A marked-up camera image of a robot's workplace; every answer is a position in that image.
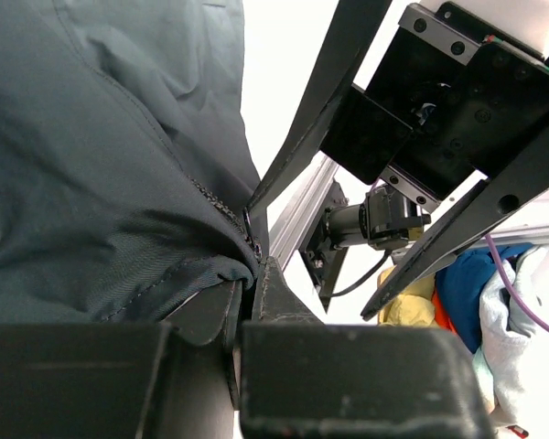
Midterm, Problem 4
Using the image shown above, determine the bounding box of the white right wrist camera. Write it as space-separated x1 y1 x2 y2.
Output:
420 0 549 60

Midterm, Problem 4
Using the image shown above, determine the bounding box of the orange cloth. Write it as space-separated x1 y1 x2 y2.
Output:
432 290 457 334

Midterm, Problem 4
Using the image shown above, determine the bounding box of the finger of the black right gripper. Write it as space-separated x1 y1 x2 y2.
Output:
247 1 391 219
361 127 549 321

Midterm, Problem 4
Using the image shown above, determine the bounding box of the grey black gradient jacket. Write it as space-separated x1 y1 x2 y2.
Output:
0 1 268 324

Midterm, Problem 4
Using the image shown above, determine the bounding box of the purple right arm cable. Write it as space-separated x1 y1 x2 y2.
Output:
483 233 549 344

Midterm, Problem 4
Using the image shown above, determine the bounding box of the aluminium table edge rail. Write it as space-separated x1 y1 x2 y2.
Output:
269 155 339 271

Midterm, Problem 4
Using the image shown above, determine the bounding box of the blue cloth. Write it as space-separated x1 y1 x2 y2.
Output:
434 244 534 356

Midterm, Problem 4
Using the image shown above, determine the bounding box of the white cloth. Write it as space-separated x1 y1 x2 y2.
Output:
472 245 549 435

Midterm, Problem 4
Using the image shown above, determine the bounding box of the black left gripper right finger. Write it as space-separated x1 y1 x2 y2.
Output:
239 257 494 438

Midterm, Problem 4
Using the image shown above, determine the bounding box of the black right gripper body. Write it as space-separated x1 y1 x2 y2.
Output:
321 2 549 211

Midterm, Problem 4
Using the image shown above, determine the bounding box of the yellow cloth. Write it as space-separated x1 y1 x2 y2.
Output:
377 274 438 327

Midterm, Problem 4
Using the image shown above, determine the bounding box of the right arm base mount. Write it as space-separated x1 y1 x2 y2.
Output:
298 181 431 311

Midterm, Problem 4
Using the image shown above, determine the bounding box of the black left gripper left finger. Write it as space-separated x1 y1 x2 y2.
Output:
0 283 242 438

